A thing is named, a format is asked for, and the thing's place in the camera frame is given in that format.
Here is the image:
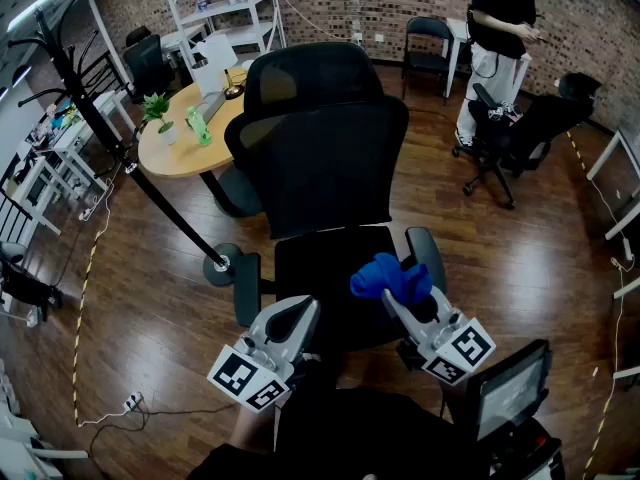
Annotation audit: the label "grey box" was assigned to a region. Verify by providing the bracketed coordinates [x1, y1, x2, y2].
[199, 90, 227, 124]

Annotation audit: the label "small potted green plant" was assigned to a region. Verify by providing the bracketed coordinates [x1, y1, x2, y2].
[142, 92, 180, 146]

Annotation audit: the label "white shade brass lamp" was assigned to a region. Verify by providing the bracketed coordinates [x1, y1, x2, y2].
[192, 33, 246, 101]

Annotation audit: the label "black mesh chair headrest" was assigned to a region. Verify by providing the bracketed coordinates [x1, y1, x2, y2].
[243, 41, 374, 119]

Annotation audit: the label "white frame desk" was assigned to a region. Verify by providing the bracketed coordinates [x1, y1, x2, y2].
[586, 127, 640, 242]

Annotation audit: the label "ceiling light panel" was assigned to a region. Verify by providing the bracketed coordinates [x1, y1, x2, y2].
[7, 0, 97, 34]

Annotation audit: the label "spare grey gripper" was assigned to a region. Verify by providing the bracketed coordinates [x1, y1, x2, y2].
[487, 100, 524, 122]

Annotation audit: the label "person's left forearm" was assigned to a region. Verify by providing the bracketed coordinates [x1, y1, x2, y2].
[229, 404, 280, 454]

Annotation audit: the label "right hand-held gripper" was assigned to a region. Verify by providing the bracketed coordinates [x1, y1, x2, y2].
[382, 285, 497, 387]

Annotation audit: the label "person's black shirt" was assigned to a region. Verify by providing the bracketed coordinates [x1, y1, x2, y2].
[187, 352, 566, 480]

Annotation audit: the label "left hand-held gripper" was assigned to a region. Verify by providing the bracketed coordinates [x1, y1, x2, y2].
[207, 295, 321, 414]

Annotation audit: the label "black chair seat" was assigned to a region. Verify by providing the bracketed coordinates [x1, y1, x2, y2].
[273, 225, 416, 354]

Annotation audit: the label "green plastic bottle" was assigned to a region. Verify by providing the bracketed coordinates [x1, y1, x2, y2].
[185, 106, 213, 147]

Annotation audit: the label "reclined black office chair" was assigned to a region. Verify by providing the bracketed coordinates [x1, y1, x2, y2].
[452, 72, 604, 211]

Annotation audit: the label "black metal railing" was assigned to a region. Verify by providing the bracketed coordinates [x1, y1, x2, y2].
[0, 187, 37, 249]

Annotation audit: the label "cluttered white desk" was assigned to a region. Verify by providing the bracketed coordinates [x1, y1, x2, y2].
[0, 90, 137, 235]

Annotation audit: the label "black floor equipment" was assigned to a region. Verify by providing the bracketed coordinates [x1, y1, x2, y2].
[0, 241, 65, 322]

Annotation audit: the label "black folding chair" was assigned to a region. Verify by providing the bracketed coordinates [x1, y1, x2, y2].
[401, 16, 455, 107]

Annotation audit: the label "black coat rack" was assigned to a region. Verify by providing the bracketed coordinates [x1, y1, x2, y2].
[7, 0, 245, 288]

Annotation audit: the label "white plastic chairs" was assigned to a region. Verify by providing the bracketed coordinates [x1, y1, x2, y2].
[0, 357, 90, 480]

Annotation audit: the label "black floor cable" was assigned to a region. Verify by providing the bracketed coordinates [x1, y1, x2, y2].
[88, 403, 237, 458]

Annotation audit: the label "black mesh office chair back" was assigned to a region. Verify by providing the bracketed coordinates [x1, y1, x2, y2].
[223, 95, 410, 240]

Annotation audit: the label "black chest-mounted screen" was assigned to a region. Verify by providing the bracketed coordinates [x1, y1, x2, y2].
[464, 338, 554, 442]

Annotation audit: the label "blue cloth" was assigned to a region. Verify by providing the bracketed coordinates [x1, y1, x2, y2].
[349, 252, 434, 315]

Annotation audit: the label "black chair armrest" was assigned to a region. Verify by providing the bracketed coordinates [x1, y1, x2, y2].
[404, 226, 448, 299]
[232, 252, 262, 328]

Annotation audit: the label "round wooden table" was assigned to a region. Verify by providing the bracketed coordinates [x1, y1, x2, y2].
[137, 67, 264, 219]

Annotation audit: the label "white metal shelf unit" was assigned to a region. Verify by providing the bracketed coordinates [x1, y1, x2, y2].
[157, 0, 287, 69]

